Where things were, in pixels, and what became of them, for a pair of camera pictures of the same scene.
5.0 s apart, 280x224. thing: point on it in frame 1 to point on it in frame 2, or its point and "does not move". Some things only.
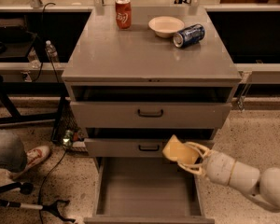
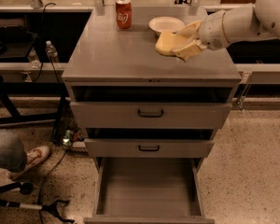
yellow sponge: x=175 y=149 to x=169 y=41
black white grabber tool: x=28 y=189 does not move
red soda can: x=123 y=12 does not move
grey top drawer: x=151 y=106 does not move
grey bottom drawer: x=147 y=190 does not move
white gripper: x=219 y=167 to x=212 y=31
